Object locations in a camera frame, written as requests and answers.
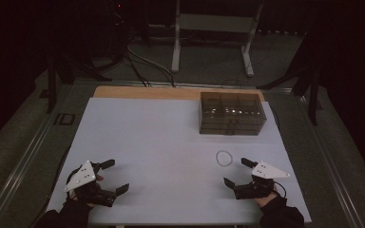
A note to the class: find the person's left hand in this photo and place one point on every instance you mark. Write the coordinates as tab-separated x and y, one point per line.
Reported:
100	178

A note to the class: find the white metal stand frame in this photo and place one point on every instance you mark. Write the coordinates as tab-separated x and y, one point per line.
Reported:
215	22

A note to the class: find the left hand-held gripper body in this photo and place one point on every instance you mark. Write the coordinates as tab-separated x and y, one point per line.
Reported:
81	177

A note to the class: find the white table cover sheet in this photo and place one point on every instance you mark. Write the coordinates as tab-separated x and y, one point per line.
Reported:
155	152

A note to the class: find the dark equipment tower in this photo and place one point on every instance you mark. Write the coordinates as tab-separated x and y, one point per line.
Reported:
119	19

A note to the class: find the aluminium floor rail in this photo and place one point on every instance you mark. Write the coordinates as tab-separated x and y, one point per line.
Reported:
22	171
329	171

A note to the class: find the transparent drawer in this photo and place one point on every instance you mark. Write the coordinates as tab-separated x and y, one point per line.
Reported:
225	131

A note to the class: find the black tripod stand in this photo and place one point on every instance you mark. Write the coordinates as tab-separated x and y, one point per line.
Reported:
313	101
51	90

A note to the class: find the dark transparent drawer box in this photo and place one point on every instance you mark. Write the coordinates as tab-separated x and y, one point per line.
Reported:
231	109

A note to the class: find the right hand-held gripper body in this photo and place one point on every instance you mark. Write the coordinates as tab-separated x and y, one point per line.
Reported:
267	171

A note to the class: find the person's right hand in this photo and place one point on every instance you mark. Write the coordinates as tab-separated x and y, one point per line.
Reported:
266	200

